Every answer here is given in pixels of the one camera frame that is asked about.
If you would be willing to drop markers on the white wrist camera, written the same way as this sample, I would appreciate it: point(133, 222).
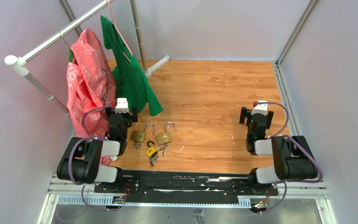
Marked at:
point(260, 107)
point(122, 106)

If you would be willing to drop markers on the aluminium frame rail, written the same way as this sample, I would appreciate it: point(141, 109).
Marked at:
point(281, 82)

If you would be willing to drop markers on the yellow black padlock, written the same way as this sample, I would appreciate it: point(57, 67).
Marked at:
point(152, 153)

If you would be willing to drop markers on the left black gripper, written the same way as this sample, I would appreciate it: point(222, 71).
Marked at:
point(110, 111)

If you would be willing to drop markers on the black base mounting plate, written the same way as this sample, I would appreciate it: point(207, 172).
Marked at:
point(174, 187)

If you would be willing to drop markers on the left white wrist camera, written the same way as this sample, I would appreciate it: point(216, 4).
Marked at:
point(122, 106)

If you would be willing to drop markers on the brass padlock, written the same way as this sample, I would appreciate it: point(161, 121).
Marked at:
point(138, 137)
point(165, 138)

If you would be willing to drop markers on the pink patterned garment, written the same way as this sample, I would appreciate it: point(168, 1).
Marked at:
point(91, 86)

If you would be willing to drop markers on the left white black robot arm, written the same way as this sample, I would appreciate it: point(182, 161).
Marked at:
point(81, 160)

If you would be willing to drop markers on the green garment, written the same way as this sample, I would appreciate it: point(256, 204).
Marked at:
point(131, 82)

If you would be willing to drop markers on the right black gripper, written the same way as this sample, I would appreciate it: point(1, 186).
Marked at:
point(245, 113)

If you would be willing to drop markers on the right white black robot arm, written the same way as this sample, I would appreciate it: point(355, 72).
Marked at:
point(292, 158)

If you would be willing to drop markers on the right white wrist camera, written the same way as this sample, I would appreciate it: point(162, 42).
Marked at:
point(260, 107)

